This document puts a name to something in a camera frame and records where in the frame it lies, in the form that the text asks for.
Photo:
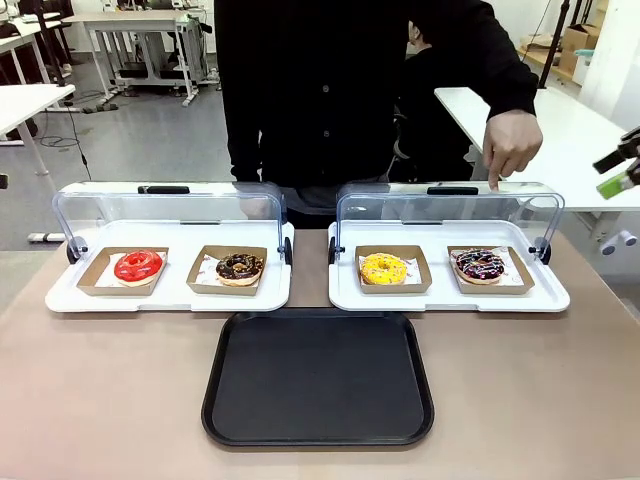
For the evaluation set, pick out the brown cardboard box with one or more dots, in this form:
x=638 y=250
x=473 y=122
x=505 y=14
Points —
x=577 y=45

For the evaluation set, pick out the small white table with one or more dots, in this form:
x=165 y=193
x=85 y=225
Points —
x=30 y=100

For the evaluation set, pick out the person's left forearm black sleeve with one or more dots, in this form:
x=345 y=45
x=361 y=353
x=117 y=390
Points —
x=510 y=85

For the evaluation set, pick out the brown cardboard donut tray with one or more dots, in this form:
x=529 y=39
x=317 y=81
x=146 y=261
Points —
x=390 y=289
x=235 y=290
x=95 y=282

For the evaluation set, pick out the person's right hand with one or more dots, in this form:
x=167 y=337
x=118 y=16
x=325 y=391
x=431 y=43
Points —
x=255 y=202

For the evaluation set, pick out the red glazed donut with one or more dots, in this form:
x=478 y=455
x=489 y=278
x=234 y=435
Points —
x=125 y=272

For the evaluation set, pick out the black camera stand pole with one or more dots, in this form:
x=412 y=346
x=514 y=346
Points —
x=52 y=50
x=552 y=45

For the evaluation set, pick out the person's left hand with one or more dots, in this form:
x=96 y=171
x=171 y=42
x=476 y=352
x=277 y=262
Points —
x=512 y=140

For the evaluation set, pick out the black serving tray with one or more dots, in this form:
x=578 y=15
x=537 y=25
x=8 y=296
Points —
x=317 y=380

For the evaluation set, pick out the grey metal frame desk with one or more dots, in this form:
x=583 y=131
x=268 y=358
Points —
x=130 y=22

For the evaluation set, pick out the person torso in black shirt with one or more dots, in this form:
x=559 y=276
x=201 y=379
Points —
x=320 y=90

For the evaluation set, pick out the person's right forearm black sleeve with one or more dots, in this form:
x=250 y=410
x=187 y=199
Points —
x=242 y=150

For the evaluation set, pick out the white display case base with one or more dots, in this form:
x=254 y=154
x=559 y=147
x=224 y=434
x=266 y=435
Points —
x=440 y=235
x=175 y=235

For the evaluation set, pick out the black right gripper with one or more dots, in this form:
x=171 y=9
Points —
x=634 y=142

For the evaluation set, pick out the seated person in black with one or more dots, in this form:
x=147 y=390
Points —
x=435 y=110

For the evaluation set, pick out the wooden shelf board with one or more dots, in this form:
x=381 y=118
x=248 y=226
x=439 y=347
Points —
x=547 y=62

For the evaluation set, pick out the large white table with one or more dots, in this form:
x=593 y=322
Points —
x=565 y=130

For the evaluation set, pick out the clear display case lid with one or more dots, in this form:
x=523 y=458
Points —
x=400 y=205
x=125 y=205

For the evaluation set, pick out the chocolate donut with nuts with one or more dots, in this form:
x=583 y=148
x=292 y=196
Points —
x=227 y=270

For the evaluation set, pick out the yellow sprinkled donut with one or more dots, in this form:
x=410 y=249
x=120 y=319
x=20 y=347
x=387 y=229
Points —
x=372 y=272

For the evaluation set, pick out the dark purple drizzled donut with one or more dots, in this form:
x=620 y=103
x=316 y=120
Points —
x=467 y=272

